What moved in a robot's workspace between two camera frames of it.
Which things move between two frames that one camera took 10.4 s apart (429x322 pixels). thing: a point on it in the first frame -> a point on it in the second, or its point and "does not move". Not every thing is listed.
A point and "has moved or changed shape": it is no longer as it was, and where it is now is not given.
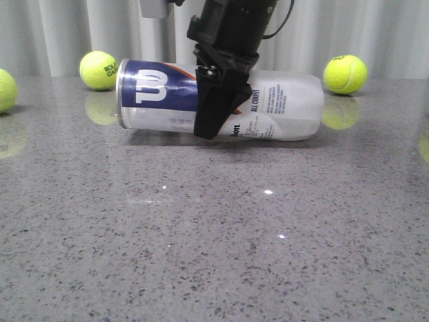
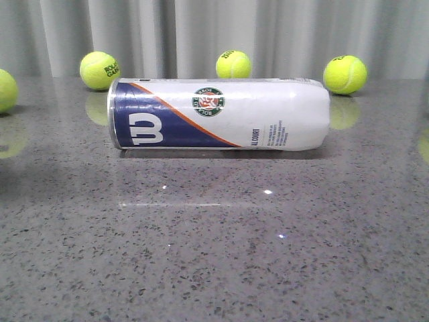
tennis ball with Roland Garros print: (98, 70) does not move
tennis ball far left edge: (8, 91) does not move
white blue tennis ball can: (161, 96) has moved or changed shape
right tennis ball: (345, 74) does not move
